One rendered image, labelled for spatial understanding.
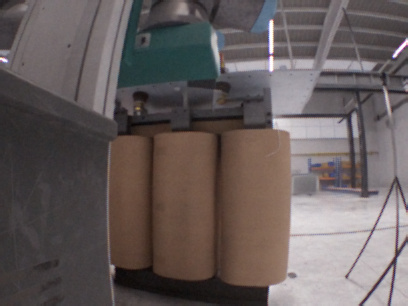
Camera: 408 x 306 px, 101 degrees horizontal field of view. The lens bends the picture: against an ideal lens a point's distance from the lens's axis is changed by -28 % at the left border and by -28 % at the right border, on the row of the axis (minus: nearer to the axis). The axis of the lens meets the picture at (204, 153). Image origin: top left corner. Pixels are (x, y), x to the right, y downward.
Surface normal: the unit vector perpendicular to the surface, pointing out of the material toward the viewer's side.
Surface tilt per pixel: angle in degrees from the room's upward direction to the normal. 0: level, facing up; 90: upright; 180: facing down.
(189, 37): 90
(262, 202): 90
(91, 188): 90
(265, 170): 90
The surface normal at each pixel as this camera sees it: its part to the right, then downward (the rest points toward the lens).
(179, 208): -0.25, -0.13
